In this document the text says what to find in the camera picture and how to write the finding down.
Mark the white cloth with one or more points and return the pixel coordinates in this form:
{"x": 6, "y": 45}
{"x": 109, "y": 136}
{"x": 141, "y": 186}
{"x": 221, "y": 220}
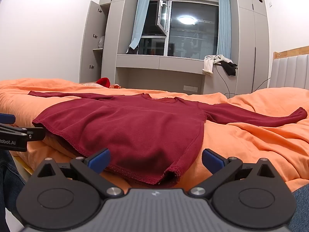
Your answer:
{"x": 208, "y": 64}

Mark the light blue curtain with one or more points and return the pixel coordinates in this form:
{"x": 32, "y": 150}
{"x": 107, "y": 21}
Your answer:
{"x": 141, "y": 17}
{"x": 224, "y": 24}

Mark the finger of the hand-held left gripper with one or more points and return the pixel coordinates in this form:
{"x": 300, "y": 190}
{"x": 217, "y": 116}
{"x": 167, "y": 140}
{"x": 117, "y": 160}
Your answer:
{"x": 36, "y": 134}
{"x": 7, "y": 118}

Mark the person's right leg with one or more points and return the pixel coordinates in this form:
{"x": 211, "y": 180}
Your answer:
{"x": 300, "y": 210}

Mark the grey window bench cabinet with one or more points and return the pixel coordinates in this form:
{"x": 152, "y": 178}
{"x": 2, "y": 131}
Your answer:
{"x": 157, "y": 64}

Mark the wooden bed frame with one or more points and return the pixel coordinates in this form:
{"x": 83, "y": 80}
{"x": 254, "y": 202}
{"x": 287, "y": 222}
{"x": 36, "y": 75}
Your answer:
{"x": 292, "y": 51}

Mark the red plush item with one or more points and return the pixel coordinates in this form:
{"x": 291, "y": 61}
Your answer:
{"x": 103, "y": 82}

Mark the pale patterned bedding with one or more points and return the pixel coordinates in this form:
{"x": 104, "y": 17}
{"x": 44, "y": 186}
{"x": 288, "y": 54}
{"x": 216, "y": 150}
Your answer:
{"x": 90, "y": 84}

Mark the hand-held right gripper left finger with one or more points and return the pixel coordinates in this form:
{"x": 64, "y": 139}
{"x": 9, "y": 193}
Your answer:
{"x": 100, "y": 160}

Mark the large glass window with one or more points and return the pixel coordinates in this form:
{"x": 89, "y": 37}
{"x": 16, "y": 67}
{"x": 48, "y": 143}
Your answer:
{"x": 193, "y": 36}

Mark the white wall socket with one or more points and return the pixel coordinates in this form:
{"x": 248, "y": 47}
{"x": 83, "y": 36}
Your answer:
{"x": 190, "y": 88}

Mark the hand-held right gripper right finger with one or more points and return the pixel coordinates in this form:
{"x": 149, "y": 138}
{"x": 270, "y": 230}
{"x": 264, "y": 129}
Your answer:
{"x": 212, "y": 160}

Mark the grey padded headboard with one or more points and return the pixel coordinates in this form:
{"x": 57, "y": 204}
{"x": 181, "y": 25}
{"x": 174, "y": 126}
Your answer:
{"x": 289, "y": 72}

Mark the dark red long-sleeve shirt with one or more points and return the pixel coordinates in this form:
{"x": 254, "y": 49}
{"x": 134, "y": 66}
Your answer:
{"x": 144, "y": 125}

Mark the orange satin cloth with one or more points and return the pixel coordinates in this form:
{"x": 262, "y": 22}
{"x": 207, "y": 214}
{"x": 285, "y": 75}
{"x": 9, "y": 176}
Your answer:
{"x": 115, "y": 86}

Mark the black cloth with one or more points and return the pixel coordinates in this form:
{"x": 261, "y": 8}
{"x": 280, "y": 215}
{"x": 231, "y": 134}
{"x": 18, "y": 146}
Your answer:
{"x": 230, "y": 70}

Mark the person's leg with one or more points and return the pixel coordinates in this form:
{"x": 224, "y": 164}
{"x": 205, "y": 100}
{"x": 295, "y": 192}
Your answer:
{"x": 9, "y": 181}
{"x": 300, "y": 210}

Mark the dark bag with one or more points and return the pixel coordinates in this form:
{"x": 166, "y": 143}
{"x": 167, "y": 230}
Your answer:
{"x": 132, "y": 50}

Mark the grey wardrobe with round hole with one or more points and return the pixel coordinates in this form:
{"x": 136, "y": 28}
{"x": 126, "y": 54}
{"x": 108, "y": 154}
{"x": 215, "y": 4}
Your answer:
{"x": 251, "y": 41}

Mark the person's left leg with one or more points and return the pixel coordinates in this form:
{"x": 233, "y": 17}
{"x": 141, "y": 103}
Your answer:
{"x": 9, "y": 181}

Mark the grey wardrobe with open door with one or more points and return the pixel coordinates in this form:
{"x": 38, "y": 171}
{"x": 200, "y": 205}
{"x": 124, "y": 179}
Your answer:
{"x": 115, "y": 29}

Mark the open window sash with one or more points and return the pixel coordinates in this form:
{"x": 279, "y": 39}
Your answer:
{"x": 163, "y": 7}

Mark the orange bed sheet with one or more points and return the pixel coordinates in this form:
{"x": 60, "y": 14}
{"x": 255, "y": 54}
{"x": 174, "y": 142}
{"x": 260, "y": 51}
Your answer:
{"x": 241, "y": 154}

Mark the clear plastic bag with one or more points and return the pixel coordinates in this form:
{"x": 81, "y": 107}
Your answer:
{"x": 101, "y": 42}

